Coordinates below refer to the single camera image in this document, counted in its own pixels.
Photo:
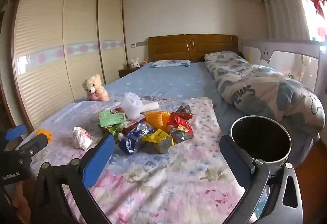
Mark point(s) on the dark wooden nightstand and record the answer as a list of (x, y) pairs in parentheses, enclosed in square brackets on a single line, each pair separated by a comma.
[(125, 72)]

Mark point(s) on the white bunny plush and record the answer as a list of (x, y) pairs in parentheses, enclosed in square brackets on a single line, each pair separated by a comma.
[(135, 63)]

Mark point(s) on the white paper wrapper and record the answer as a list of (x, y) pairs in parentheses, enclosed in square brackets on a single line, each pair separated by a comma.
[(81, 137)]

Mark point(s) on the yellow snack wrapper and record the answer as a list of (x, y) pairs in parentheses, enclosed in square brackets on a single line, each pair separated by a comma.
[(155, 137)]

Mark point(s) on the grey bed guard rail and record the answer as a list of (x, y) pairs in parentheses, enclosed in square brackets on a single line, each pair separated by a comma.
[(255, 48)]

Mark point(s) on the pink floral blanket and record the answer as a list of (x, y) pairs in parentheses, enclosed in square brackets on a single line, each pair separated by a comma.
[(166, 175)]

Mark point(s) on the blue foil wrapper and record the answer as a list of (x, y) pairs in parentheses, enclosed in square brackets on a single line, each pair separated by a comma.
[(135, 137)]

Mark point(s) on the folded blue heart duvet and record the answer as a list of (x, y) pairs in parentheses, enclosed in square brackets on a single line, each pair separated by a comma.
[(255, 86)]

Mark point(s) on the white bubble wrap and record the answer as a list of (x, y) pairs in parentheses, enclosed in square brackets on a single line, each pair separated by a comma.
[(131, 104)]

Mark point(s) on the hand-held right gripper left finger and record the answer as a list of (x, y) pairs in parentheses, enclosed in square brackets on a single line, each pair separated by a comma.
[(99, 160)]

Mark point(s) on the cream sliding door wardrobe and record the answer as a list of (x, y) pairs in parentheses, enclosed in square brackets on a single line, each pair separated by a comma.
[(46, 35)]

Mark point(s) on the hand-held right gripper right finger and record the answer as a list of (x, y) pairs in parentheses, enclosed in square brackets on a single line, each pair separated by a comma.
[(235, 162)]

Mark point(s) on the cream teddy bear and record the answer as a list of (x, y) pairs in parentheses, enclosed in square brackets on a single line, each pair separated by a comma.
[(93, 85)]

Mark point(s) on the blue and white pillow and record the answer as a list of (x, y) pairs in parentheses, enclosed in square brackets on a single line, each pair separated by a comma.
[(171, 63)]

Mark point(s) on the red snack wrapper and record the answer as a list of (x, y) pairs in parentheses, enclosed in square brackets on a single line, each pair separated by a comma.
[(178, 122)]

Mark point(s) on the beige curtain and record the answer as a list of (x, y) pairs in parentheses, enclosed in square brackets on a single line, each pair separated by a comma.
[(283, 9)]

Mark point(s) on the silver and red foil wrapper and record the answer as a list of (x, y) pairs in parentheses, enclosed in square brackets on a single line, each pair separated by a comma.
[(182, 110)]

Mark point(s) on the person's left forearm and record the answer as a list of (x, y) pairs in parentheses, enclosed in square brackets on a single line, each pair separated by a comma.
[(19, 198)]

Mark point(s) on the white and red milk carton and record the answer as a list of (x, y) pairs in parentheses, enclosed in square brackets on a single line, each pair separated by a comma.
[(132, 123)]

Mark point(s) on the green milk carton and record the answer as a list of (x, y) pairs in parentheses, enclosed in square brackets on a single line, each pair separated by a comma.
[(109, 118)]

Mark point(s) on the blue bed sheet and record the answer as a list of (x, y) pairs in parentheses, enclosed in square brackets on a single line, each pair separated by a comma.
[(166, 81)]

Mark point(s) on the green snack wrapper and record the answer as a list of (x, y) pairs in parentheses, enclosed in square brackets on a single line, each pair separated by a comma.
[(115, 130)]

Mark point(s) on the wooden bed headboard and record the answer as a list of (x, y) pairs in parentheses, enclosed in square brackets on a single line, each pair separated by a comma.
[(173, 48)]

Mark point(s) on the black trash bin white rim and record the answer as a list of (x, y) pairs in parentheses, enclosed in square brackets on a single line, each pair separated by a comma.
[(258, 137)]

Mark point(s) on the orange plastic tray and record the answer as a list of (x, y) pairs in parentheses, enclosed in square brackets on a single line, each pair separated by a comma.
[(157, 120)]

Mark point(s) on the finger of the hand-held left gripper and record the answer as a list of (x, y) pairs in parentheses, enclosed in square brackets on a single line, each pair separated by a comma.
[(15, 132), (33, 144)]

